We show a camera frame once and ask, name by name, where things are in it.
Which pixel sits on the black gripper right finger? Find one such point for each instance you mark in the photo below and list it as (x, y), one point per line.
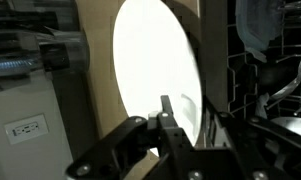
(263, 149)

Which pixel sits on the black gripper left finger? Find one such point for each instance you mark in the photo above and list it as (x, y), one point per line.
(114, 156)

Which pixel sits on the white plate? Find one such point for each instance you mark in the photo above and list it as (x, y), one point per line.
(153, 57)

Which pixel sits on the glass storage container lid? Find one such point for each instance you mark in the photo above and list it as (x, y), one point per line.
(258, 22)

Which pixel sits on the wire dishwasher rack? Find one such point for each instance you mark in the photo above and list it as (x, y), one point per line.
(271, 90)

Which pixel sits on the wall power outlet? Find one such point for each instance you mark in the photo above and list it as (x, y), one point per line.
(26, 129)

